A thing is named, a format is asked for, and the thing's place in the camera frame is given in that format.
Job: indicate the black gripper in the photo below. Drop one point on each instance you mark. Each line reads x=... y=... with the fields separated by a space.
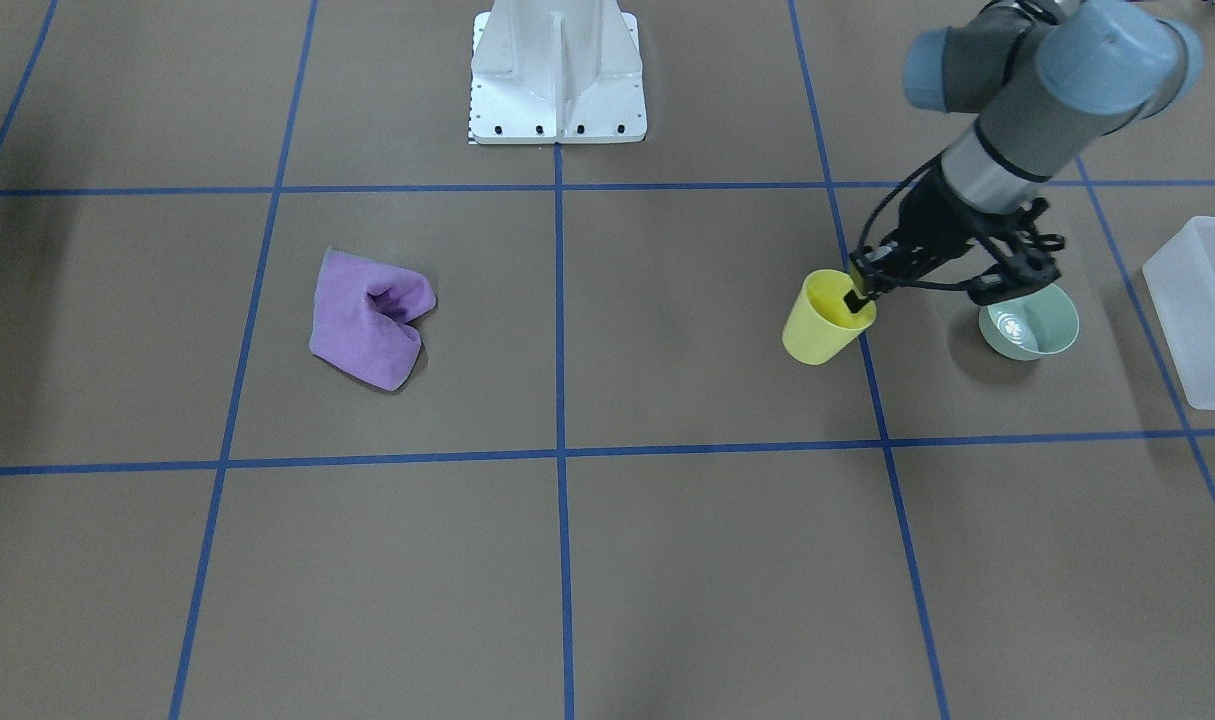
x=929 y=222

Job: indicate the yellow plastic cup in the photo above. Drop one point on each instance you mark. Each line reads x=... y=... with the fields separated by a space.
x=827 y=316

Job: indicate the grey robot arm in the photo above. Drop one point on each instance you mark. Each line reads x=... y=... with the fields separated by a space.
x=1041 y=81

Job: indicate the clear plastic storage box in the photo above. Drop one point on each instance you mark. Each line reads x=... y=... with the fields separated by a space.
x=1180 y=277

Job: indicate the purple cloth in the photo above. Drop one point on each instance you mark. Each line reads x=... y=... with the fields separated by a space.
x=363 y=318

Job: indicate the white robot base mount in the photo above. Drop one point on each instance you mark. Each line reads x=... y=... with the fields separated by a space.
x=556 y=72

